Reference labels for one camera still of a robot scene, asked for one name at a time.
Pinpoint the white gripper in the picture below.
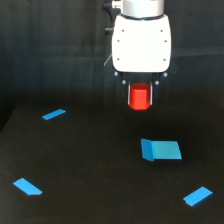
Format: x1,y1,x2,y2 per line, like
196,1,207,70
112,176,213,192
104,14,172,106

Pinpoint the red hexagonal block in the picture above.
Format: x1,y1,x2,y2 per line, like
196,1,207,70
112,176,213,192
130,83,150,110

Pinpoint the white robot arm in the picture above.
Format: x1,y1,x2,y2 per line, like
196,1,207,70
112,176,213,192
103,0,172,111

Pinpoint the large blue folded paper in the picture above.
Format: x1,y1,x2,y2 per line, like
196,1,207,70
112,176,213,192
141,139,182,161

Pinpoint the blue tape strip top left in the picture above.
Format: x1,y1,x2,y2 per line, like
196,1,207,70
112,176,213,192
42,109,66,120

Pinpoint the blue tape strip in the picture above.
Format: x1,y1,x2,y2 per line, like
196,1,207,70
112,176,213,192
42,109,66,120
13,178,42,196
183,186,213,206

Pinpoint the blue tape strip bottom right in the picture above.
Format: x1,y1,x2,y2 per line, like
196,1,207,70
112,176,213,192
183,186,213,206

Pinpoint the blue tape strip bottom left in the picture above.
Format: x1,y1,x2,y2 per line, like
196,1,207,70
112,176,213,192
13,178,42,196

